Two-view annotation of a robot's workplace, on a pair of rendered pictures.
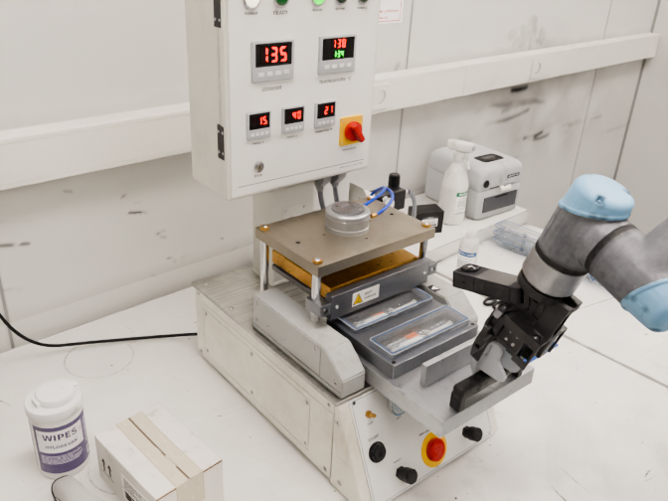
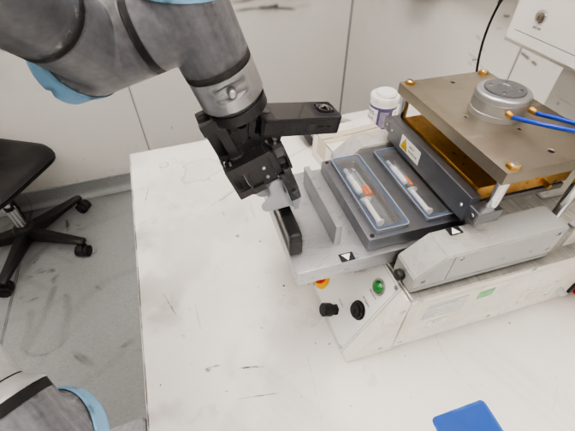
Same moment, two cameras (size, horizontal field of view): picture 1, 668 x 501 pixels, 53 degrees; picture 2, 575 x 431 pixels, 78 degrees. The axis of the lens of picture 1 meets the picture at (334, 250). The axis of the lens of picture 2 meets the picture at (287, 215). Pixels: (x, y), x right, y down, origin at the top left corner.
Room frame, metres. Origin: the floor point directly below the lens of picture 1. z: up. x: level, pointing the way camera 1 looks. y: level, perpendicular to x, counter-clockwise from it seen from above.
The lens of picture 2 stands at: (0.99, -0.61, 1.38)
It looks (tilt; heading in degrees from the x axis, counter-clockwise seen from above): 45 degrees down; 114
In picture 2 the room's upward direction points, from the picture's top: straight up
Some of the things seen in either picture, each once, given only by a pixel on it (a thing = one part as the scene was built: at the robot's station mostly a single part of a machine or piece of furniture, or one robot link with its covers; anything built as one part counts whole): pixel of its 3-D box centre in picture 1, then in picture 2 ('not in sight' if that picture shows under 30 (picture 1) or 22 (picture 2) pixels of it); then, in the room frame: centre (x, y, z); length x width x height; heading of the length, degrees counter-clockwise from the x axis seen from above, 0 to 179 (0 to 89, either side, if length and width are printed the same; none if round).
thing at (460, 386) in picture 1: (488, 379); (281, 210); (0.81, -0.24, 0.99); 0.15 x 0.02 x 0.04; 131
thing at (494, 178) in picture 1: (473, 179); not in sight; (2.00, -0.43, 0.88); 0.25 x 0.20 x 0.17; 38
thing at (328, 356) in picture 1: (305, 339); (391, 148); (0.93, 0.04, 0.96); 0.25 x 0.05 x 0.07; 41
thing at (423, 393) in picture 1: (421, 346); (359, 203); (0.92, -0.15, 0.97); 0.30 x 0.22 x 0.08; 41
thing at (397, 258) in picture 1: (349, 248); (486, 138); (1.08, -0.03, 1.07); 0.22 x 0.17 x 0.10; 131
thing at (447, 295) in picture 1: (422, 293); (475, 249); (1.11, -0.18, 0.96); 0.26 x 0.05 x 0.07; 41
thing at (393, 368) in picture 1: (402, 327); (386, 192); (0.95, -0.12, 0.98); 0.20 x 0.17 x 0.03; 131
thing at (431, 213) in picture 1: (424, 219); not in sight; (1.77, -0.26, 0.83); 0.09 x 0.06 x 0.07; 110
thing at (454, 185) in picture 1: (455, 181); not in sight; (1.85, -0.35, 0.92); 0.09 x 0.08 x 0.25; 57
